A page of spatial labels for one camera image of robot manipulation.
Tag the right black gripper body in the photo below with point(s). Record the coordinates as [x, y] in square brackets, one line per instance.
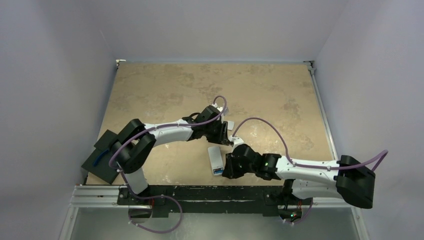
[231, 162]

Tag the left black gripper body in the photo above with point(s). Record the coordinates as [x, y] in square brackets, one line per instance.
[214, 133]

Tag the white battery cover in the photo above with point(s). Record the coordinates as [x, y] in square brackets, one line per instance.
[230, 125]

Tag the blue battery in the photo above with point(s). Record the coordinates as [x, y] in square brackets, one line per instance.
[218, 171]

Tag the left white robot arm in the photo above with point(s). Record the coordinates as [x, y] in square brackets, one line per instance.
[132, 146]

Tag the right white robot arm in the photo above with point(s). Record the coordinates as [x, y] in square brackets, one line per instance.
[325, 179]

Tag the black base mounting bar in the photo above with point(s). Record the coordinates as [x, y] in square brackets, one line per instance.
[268, 201]

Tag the black box with blue tool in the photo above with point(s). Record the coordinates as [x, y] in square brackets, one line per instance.
[98, 161]

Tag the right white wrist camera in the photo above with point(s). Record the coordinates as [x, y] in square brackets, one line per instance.
[235, 141]

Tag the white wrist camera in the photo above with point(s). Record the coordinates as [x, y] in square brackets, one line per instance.
[235, 141]
[221, 109]

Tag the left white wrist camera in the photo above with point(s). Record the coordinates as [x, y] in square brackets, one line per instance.
[221, 109]

